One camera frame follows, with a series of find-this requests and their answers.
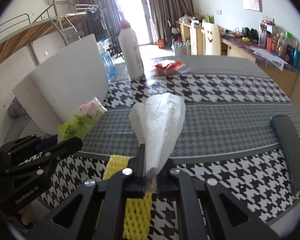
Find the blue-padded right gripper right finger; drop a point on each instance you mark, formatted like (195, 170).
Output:
(191, 196)

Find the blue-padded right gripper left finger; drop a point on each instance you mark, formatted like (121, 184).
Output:
(129, 183)

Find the yellow foam net sleeve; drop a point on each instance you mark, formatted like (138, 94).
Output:
(138, 211)

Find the white paper tissue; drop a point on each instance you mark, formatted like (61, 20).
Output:
(157, 124)

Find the green tissue packet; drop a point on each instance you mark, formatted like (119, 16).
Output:
(83, 122)

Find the person's left hand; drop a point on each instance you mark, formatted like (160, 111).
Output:
(27, 215)

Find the blue plaid duvet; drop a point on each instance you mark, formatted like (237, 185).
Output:
(15, 109)

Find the houndstooth table cloth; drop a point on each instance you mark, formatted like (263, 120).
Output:
(226, 134)

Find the white styrofoam box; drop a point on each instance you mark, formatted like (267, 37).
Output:
(52, 93)

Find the blue water jug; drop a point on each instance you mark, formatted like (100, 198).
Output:
(109, 65)

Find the red snack packet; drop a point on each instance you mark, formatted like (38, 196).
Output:
(168, 67)

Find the black smartphone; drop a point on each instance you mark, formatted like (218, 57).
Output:
(289, 142)

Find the metal bunk bed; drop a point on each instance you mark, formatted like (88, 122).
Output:
(21, 31)

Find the black folding chair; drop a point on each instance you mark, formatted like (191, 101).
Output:
(116, 48)

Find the white spray bottle red top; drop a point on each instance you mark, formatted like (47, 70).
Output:
(129, 45)

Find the wooden desk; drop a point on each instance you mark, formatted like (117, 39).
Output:
(233, 46)

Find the wooden smiley chair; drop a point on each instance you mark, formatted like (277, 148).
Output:
(212, 39)

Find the white papers on desk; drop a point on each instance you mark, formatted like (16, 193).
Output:
(269, 57)

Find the teal bottles on desk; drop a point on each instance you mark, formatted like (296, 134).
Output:
(292, 56)

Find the right brown curtain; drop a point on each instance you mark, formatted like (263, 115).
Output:
(163, 11)

